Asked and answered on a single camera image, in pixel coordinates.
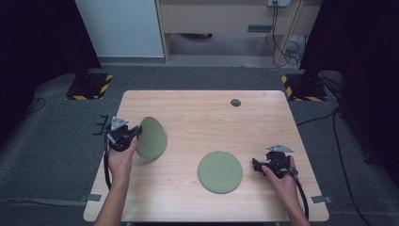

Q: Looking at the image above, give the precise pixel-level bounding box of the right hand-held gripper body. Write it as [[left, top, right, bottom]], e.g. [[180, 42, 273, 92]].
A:
[[264, 143, 298, 180]]

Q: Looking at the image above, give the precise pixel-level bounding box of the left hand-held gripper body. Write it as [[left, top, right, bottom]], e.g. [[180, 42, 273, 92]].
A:
[[105, 116, 136, 153]]

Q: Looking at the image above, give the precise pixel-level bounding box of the green round plate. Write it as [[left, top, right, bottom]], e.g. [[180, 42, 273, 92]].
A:
[[197, 151, 245, 195], [136, 116, 168, 160]]

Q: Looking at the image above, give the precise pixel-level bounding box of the person's right hand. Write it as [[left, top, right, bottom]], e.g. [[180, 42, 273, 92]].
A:
[[261, 155, 301, 205]]

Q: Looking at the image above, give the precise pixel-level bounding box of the person's left hand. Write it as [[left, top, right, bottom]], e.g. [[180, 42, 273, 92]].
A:
[[106, 137, 139, 186]]

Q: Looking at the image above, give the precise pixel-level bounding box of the black stand base striped edge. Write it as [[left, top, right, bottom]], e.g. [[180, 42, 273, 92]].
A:
[[280, 73, 328, 103], [64, 73, 114, 101]]

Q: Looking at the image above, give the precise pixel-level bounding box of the grey tape strip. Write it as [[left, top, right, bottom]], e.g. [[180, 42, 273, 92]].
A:
[[311, 195, 334, 204], [78, 193, 103, 203]]

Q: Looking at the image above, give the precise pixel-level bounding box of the white panel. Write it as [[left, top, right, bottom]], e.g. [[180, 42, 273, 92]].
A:
[[73, 0, 166, 58]]

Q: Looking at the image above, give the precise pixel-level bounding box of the black curtain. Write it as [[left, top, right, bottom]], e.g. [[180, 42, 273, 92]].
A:
[[0, 0, 103, 146], [298, 0, 399, 189]]

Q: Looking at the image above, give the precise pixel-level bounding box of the grey desk label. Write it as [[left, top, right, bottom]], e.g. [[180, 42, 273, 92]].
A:
[[247, 24, 274, 34]]

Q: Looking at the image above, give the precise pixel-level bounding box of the light wooden desk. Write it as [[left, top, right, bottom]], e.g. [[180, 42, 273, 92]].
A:
[[155, 0, 323, 66]]

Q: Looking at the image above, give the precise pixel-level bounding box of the grey power strip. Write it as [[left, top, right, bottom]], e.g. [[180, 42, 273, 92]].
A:
[[266, 0, 293, 8]]

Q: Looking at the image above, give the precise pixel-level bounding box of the right hand-held gripper black cable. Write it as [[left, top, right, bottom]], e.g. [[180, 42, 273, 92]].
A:
[[287, 168, 311, 221]]

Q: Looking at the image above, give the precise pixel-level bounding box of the long black floor cable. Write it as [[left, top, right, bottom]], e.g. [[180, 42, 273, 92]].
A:
[[295, 106, 366, 226]]

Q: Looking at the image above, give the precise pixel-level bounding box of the thin black floor cable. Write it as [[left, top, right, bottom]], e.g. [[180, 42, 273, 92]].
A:
[[24, 96, 48, 115]]

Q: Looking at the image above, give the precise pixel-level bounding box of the grey floor strap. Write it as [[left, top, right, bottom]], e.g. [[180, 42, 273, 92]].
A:
[[0, 197, 87, 208]]

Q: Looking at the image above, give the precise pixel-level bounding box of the black power cable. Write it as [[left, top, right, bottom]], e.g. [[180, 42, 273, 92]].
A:
[[270, 2, 303, 68]]

